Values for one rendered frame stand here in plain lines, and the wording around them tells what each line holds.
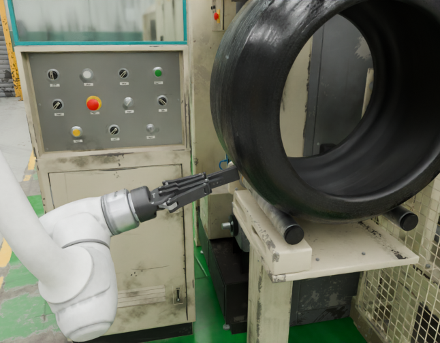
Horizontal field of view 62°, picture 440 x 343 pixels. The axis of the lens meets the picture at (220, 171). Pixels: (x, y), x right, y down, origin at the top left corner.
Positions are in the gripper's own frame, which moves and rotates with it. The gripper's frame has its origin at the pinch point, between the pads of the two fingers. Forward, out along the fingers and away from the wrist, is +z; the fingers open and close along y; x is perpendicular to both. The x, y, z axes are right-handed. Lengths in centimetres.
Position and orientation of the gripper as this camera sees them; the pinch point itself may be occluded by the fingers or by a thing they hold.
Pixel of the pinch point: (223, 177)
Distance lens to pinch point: 82.3
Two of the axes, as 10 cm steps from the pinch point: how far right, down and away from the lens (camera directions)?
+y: -2.1, -3.4, 9.2
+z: 9.4, -3.1, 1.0
